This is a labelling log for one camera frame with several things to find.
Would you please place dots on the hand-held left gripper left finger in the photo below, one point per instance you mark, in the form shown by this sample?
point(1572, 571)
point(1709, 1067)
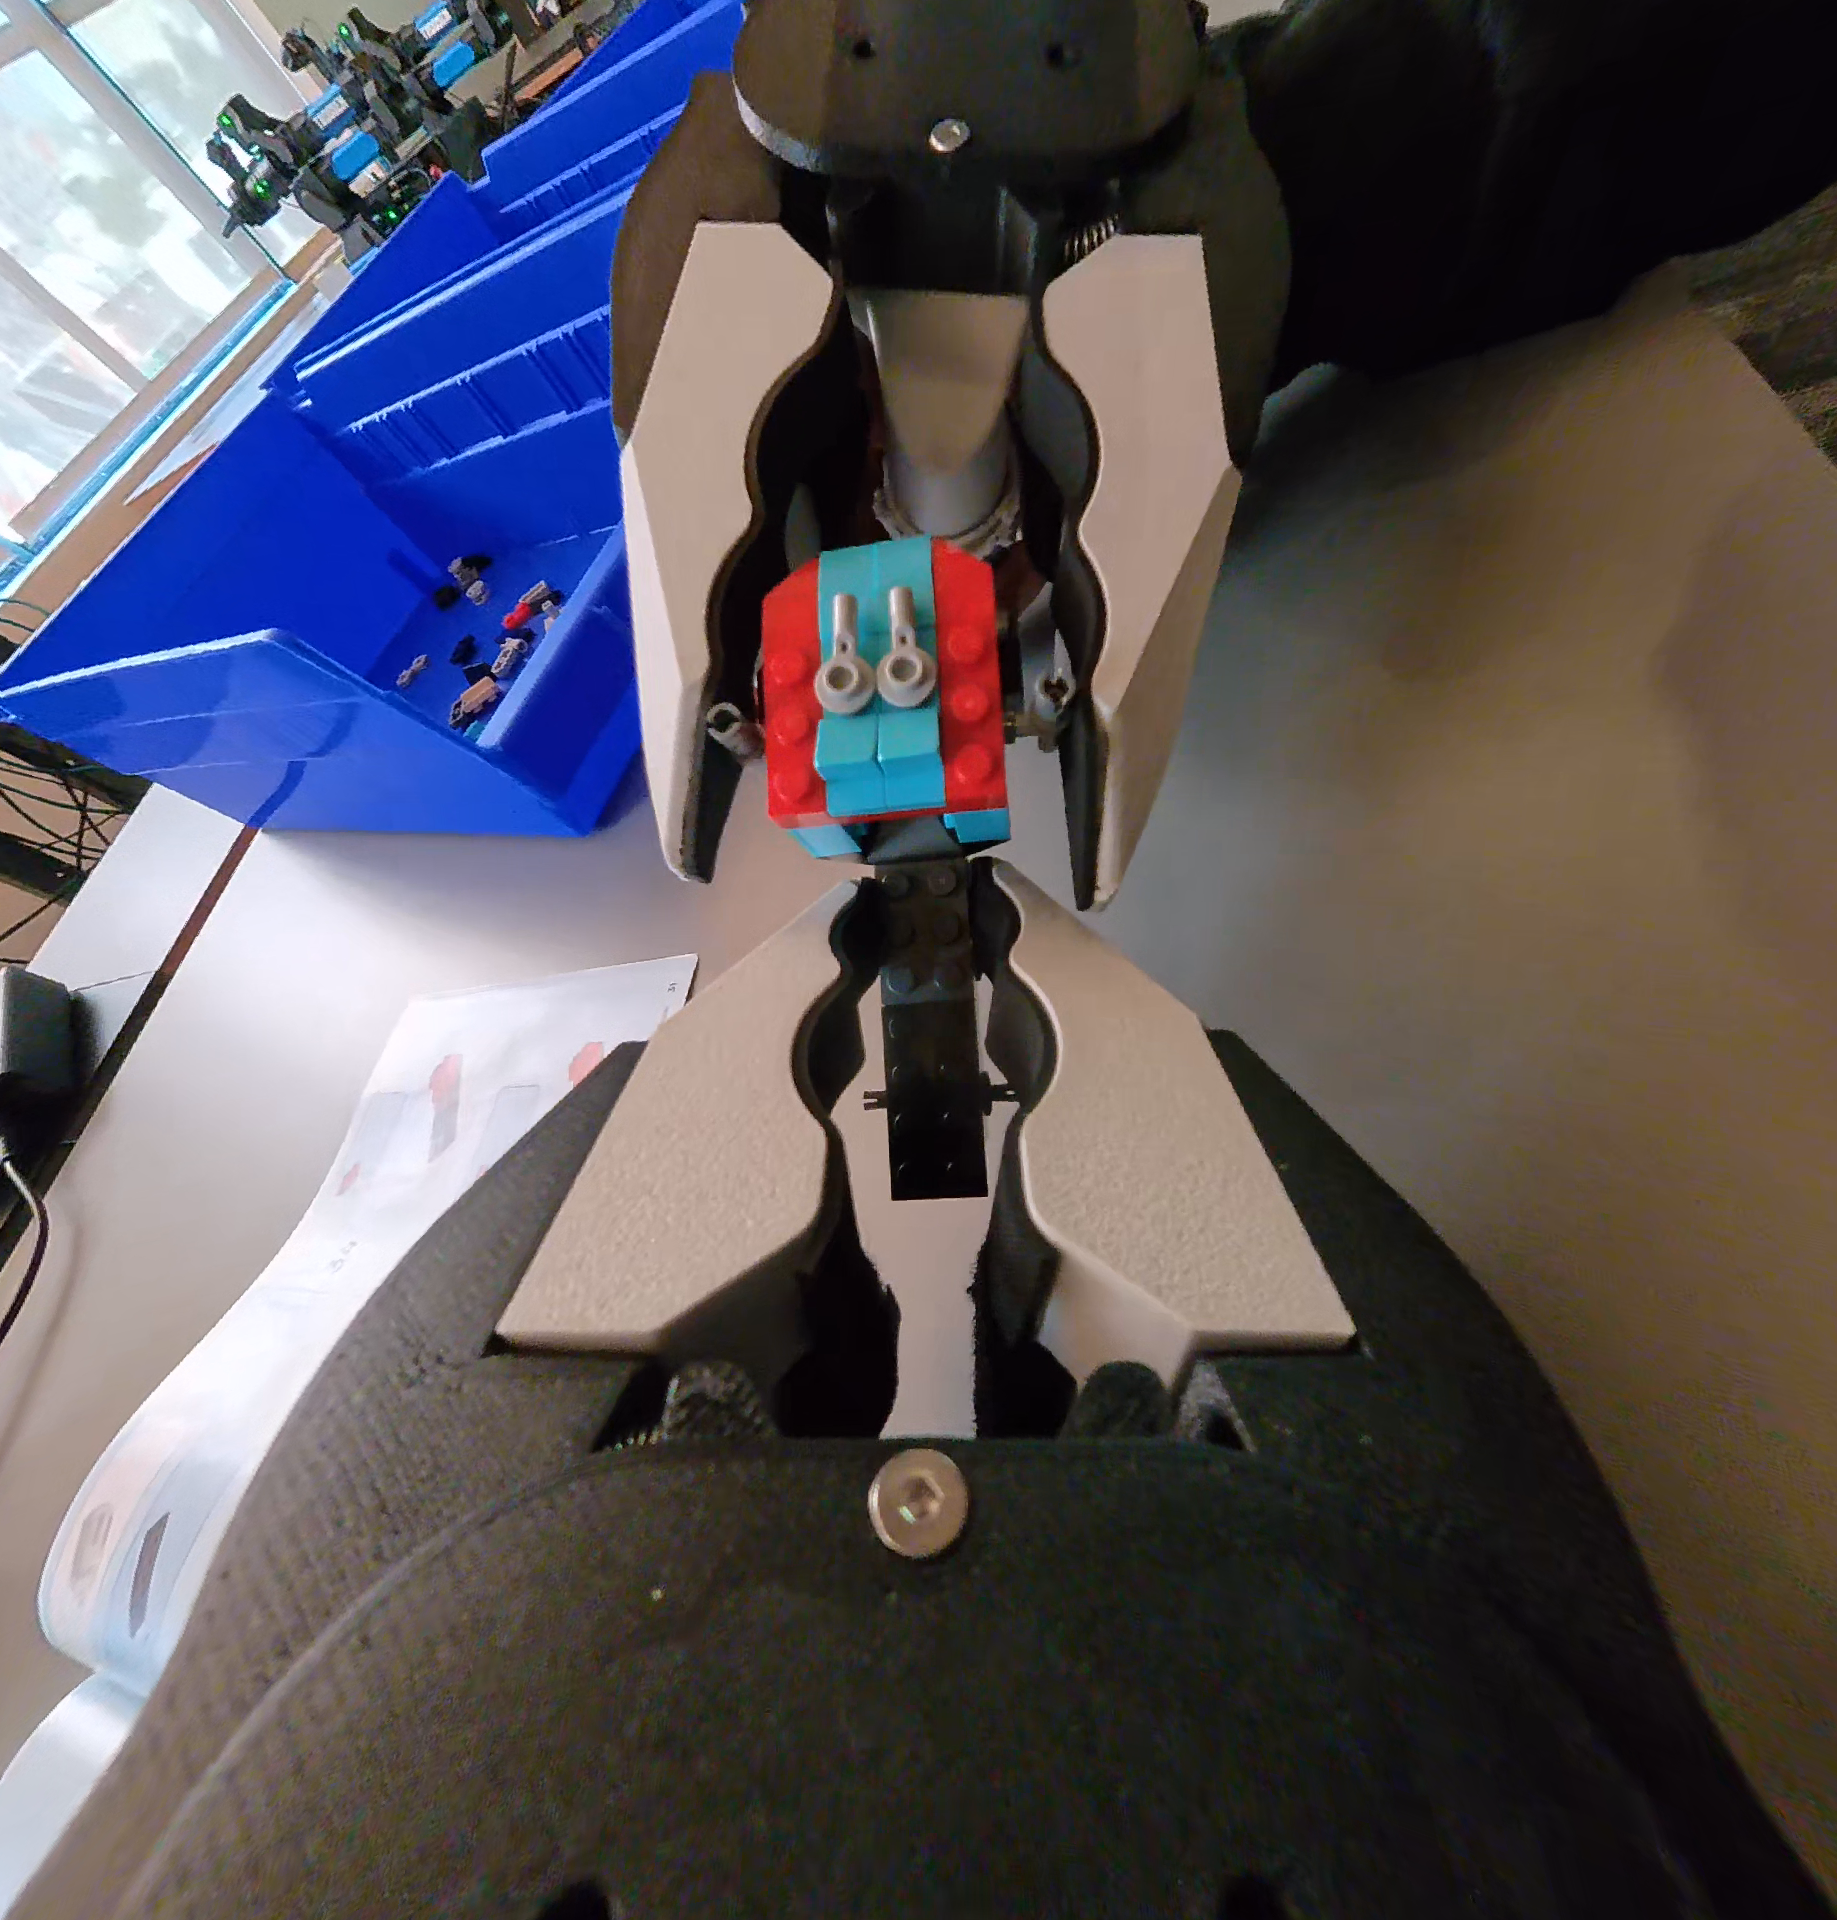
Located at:
point(679, 1185)

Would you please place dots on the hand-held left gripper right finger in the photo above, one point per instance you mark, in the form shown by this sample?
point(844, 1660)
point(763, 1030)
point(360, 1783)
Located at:
point(1174, 1185)

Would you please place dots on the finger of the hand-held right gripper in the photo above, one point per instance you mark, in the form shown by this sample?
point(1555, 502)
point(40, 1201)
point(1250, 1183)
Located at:
point(1158, 496)
point(694, 451)

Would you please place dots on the red teal toy brick model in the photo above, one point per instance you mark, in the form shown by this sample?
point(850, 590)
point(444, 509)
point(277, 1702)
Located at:
point(873, 750)

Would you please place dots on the person's right forearm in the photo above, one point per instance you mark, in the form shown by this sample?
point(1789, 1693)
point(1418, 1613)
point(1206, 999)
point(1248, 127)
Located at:
point(1533, 151)

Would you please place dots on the grey desk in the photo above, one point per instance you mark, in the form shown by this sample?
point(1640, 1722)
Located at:
point(1459, 976)

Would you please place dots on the white instruction booklet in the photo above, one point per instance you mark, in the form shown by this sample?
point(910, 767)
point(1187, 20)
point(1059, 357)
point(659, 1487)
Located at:
point(454, 1081)

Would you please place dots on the pile of small toy bricks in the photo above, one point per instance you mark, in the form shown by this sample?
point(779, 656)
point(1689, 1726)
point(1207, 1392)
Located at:
point(482, 646)

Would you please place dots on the empty blue plastic bin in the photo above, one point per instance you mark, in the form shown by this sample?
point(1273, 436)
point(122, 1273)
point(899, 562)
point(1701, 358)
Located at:
point(407, 301)
point(619, 90)

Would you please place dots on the row of black-blue robot arms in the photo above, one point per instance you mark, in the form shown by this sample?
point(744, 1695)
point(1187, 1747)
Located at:
point(364, 120)

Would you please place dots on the blue bin holding small bricks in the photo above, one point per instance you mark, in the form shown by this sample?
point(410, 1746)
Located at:
point(183, 720)

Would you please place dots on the large grid window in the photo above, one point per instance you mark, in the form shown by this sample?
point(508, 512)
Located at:
point(63, 225)

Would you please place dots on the black power adapter box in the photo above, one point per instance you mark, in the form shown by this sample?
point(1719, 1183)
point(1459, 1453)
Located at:
point(17, 1036)

